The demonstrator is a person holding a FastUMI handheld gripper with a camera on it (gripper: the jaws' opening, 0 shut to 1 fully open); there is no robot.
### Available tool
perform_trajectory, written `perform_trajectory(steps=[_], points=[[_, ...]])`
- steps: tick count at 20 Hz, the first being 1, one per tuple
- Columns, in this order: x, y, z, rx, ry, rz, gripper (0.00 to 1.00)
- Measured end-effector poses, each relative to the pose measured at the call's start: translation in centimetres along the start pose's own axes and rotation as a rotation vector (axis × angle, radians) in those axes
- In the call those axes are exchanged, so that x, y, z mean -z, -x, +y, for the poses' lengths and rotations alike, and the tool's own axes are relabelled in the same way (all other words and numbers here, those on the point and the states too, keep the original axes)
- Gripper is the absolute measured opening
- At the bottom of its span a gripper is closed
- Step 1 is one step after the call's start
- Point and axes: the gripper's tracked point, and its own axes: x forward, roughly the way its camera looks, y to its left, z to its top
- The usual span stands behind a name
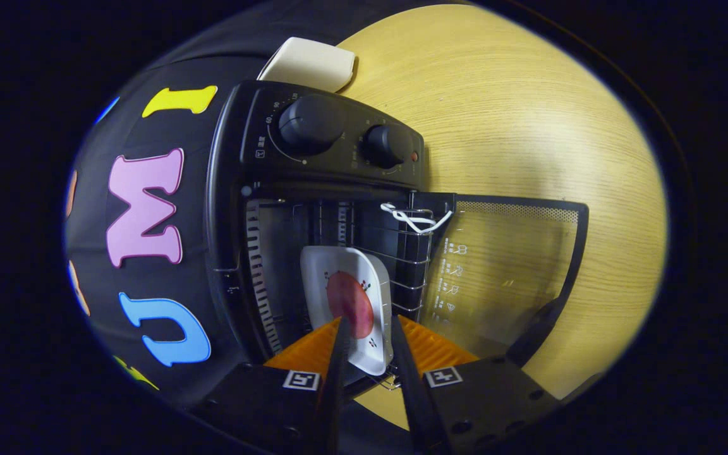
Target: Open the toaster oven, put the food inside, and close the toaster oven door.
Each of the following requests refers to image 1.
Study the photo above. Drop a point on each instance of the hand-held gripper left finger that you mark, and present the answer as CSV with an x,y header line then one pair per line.
x,y
335,379

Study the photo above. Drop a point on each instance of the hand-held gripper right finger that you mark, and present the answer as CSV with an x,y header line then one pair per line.
x,y
411,379

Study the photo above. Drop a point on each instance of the pink round bun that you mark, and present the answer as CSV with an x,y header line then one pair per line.
x,y
351,303

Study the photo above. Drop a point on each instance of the white square plate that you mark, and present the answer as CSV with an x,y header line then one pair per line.
x,y
320,265

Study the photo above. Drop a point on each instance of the black toaster oven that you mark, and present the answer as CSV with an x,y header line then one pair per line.
x,y
244,126

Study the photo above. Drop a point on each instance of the metal oven rack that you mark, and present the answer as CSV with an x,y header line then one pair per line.
x,y
411,253

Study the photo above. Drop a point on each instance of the black oven knob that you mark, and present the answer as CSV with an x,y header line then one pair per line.
x,y
386,145
310,123

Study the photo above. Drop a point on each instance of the white toaster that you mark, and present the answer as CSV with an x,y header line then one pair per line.
x,y
307,63

